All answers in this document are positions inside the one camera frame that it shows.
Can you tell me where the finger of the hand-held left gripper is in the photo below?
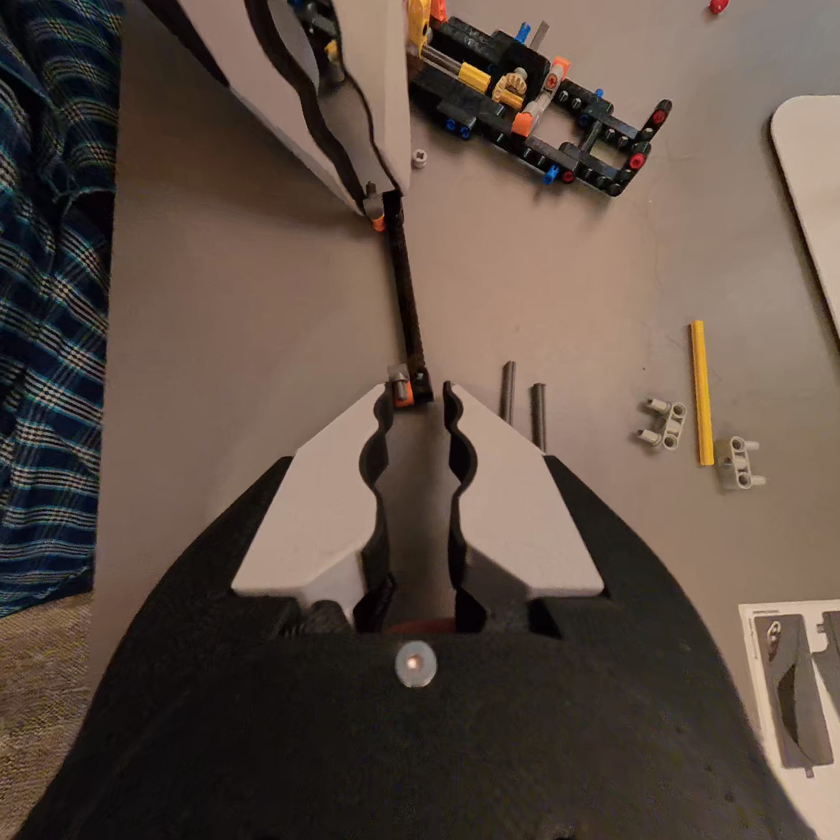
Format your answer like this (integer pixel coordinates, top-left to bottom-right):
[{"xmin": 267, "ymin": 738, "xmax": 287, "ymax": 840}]
[
  {"xmin": 174, "ymin": 0, "xmax": 388, "ymax": 217},
  {"xmin": 331, "ymin": 0, "xmax": 413, "ymax": 198}
]

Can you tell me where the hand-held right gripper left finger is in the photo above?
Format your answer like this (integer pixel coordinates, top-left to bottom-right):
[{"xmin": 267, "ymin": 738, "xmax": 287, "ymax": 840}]
[{"xmin": 231, "ymin": 382, "xmax": 395, "ymax": 624}]

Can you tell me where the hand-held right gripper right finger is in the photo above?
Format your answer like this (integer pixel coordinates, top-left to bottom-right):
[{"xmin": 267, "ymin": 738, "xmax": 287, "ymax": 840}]
[{"xmin": 443, "ymin": 381, "xmax": 605, "ymax": 624}]

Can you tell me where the black lego gear rack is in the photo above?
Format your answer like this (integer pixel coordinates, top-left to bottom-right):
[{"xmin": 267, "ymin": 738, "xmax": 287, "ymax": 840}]
[{"xmin": 382, "ymin": 190, "xmax": 434, "ymax": 403}]

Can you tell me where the black lego chassis assembly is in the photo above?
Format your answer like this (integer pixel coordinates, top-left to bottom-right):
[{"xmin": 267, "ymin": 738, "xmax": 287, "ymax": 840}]
[{"xmin": 289, "ymin": 0, "xmax": 673, "ymax": 199}]

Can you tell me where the light grey lego pin connector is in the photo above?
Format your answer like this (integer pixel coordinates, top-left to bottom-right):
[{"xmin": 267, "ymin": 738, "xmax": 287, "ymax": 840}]
[
  {"xmin": 715, "ymin": 436, "xmax": 767, "ymax": 491},
  {"xmin": 635, "ymin": 397, "xmax": 688, "ymax": 452}
]

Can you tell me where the yellow lego axle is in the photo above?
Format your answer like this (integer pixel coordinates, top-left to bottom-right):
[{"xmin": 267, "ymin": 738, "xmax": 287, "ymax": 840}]
[{"xmin": 689, "ymin": 320, "xmax": 716, "ymax": 467}]

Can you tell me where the lego instruction booklet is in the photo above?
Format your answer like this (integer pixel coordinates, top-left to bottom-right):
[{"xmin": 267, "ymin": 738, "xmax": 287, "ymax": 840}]
[{"xmin": 738, "ymin": 598, "xmax": 840, "ymax": 782}]

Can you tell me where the blue plaid shirt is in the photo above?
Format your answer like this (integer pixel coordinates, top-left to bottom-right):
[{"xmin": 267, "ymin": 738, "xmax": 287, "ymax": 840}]
[{"xmin": 0, "ymin": 0, "xmax": 126, "ymax": 618}]

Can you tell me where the white rounded board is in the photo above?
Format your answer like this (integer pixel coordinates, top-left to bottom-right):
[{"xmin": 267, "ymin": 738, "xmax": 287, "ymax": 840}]
[{"xmin": 770, "ymin": 95, "xmax": 840, "ymax": 342}]

